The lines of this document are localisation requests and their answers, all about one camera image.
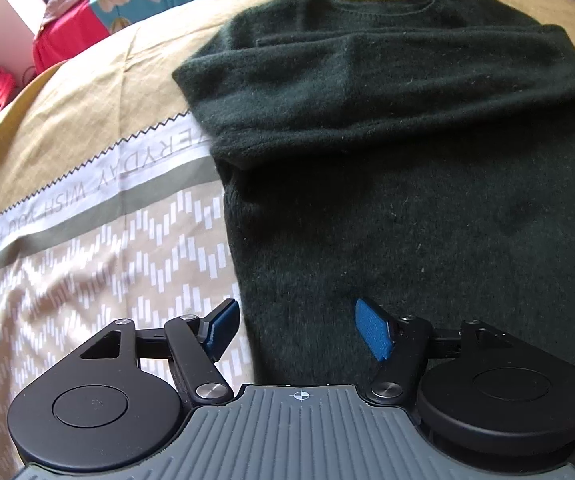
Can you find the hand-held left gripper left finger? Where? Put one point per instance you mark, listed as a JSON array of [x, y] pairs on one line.
[[223, 326]]

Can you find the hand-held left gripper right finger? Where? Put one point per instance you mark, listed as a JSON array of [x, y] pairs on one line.
[[372, 330]]

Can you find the dark green knit sweater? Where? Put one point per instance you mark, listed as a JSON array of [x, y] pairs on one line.
[[367, 160]]

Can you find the yellow patterned bed sheet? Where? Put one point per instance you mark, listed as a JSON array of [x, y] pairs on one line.
[[97, 170]]

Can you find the red cloth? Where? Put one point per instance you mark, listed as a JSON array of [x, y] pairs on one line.
[[67, 35]]

